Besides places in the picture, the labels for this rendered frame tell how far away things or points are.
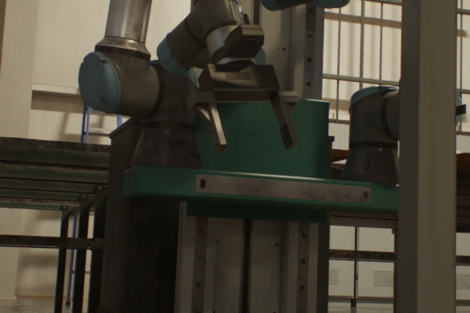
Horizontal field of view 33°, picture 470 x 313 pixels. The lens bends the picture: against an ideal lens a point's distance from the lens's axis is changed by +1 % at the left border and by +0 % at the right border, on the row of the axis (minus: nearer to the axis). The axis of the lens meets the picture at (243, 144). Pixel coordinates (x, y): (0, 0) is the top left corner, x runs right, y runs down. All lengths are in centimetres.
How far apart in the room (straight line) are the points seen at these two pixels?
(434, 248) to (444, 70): 26
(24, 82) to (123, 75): 634
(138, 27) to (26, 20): 635
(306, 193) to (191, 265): 33
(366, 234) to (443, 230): 772
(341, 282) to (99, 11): 396
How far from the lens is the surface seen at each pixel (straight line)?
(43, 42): 889
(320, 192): 176
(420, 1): 124
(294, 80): 199
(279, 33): 205
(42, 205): 573
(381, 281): 900
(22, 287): 868
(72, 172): 317
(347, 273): 882
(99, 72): 161
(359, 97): 189
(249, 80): 137
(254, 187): 170
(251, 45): 136
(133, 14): 165
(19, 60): 795
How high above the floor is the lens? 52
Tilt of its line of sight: 8 degrees up
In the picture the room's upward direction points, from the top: 2 degrees clockwise
